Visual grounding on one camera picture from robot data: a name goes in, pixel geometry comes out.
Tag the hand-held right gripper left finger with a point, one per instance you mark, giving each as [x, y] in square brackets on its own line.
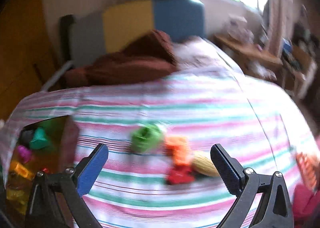
[91, 170]

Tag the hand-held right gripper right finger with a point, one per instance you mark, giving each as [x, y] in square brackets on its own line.
[226, 168]

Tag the yellow toy corn cob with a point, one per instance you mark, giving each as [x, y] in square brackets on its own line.
[205, 167]

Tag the brown storage box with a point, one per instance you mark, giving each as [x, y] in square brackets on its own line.
[67, 140]

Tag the red toy bottle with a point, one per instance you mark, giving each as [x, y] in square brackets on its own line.
[180, 175]

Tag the teal plastic toy stand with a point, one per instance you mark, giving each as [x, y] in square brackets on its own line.
[38, 138]

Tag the green toy camera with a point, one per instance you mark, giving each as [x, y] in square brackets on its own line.
[146, 138]

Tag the orange translucent toy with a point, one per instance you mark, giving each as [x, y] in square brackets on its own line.
[21, 171]

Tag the striped blanket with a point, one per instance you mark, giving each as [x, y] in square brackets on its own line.
[175, 205]

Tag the magenta toy piece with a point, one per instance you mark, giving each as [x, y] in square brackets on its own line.
[23, 154]

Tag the yellow translucent toy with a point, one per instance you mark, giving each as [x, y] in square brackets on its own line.
[16, 196]

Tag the orange patterned cloth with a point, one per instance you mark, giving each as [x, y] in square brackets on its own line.
[308, 168]

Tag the red cloth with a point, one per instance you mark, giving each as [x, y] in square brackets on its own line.
[305, 205]

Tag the brown blanket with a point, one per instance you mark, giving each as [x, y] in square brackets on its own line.
[130, 63]

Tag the wooden desk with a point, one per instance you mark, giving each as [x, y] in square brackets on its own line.
[250, 53]

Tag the wooden shelf unit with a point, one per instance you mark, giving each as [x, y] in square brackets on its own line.
[300, 68]

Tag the wooden wardrobe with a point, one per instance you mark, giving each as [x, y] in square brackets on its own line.
[22, 43]

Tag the multicolour padded headboard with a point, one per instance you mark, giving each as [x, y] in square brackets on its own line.
[130, 23]

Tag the light curtain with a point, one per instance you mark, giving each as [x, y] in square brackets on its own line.
[277, 6]

